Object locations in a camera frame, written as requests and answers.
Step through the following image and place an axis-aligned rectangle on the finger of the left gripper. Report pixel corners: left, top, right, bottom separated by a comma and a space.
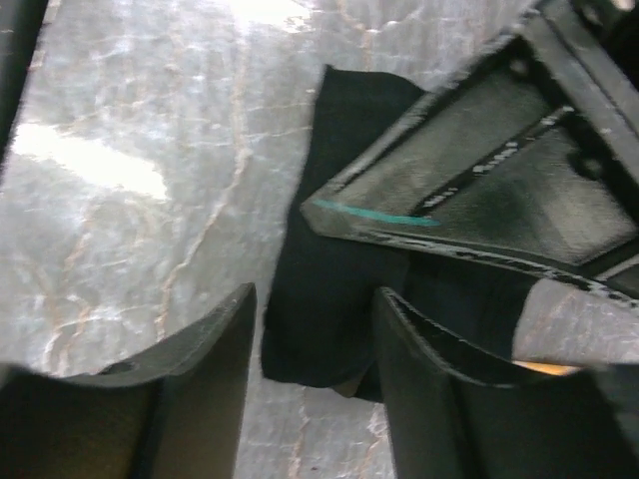
302, 39, 638, 299

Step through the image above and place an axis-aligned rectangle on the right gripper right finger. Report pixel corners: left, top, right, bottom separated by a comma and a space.
373, 288, 638, 478

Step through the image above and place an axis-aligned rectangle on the black underwear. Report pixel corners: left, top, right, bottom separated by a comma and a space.
261, 67, 534, 402

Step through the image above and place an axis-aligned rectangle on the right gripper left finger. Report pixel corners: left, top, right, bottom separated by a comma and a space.
1, 283, 257, 478

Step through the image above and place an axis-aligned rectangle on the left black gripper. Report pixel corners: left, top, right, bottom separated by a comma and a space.
528, 1, 638, 165

